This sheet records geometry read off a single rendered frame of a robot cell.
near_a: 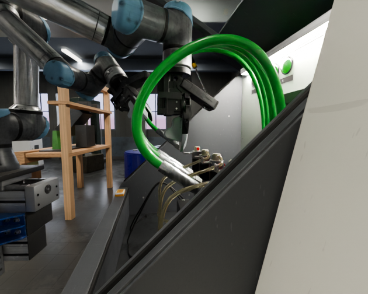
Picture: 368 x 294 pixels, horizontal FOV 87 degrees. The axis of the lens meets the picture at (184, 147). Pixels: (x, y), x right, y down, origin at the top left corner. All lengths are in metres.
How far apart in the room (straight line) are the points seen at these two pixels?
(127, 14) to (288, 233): 0.46
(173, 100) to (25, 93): 0.71
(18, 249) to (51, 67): 0.64
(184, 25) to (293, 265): 0.50
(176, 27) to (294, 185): 0.44
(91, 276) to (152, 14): 0.52
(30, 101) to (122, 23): 0.66
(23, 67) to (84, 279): 0.87
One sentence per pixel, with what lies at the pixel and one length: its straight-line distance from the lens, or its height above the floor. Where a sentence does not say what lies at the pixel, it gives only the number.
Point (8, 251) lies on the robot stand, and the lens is 1.00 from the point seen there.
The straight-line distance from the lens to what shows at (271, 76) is 0.33.
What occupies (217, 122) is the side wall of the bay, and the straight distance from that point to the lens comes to 0.87.
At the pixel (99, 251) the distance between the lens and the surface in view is 0.47.
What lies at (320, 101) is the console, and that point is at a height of 1.21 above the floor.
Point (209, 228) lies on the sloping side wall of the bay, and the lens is 0.20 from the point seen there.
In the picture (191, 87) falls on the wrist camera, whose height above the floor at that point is 1.30.
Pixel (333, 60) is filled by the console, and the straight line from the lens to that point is 0.22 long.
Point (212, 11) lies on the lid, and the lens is 0.83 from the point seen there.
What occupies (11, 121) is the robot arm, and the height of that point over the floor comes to 1.22.
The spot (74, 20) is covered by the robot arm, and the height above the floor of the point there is 1.45.
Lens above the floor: 1.19
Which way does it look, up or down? 5 degrees down
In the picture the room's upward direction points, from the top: straight up
